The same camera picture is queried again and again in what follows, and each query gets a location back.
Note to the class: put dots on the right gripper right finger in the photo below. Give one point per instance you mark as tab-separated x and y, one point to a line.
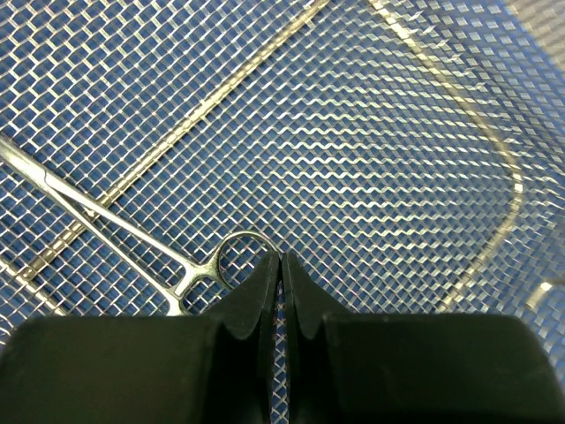
346	367

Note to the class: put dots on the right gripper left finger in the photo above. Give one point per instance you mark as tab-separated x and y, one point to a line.
216	367

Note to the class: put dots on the steel forceps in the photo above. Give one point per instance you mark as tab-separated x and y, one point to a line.
74	202

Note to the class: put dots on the steel mesh instrument tray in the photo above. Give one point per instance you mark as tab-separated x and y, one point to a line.
409	153

